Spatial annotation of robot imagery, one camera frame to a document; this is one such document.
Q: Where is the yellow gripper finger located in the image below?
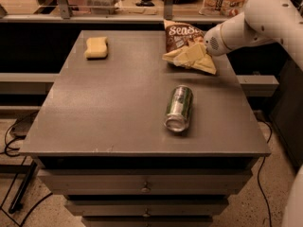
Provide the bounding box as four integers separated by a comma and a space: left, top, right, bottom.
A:
173, 52, 190, 67
186, 44, 206, 61

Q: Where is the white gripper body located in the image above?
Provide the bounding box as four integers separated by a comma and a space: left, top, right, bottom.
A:
204, 25, 231, 56

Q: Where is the brown chip bag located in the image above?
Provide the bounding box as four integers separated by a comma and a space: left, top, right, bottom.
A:
162, 20, 217, 75

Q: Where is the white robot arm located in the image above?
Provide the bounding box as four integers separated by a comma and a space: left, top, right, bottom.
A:
204, 0, 303, 70

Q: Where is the yellow sponge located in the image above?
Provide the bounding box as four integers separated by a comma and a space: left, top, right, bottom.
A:
84, 37, 108, 59

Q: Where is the green soda can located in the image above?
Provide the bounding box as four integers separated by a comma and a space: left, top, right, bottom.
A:
164, 85, 193, 132

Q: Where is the grey drawer cabinet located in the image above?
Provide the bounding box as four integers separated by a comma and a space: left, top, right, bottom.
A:
21, 31, 270, 227

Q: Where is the top drawer knob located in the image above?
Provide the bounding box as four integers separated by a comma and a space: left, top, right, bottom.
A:
140, 182, 151, 193

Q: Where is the drawer knob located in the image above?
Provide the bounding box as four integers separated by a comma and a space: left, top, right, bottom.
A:
142, 209, 151, 218
140, 182, 151, 193

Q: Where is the metal shelf rail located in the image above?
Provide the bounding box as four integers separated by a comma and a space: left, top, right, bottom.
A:
0, 0, 232, 25

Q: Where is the black cable right floor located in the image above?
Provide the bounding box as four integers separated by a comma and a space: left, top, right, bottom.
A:
256, 118, 274, 227

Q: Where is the black cables left floor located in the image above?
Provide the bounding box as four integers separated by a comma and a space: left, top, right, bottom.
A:
0, 111, 53, 227

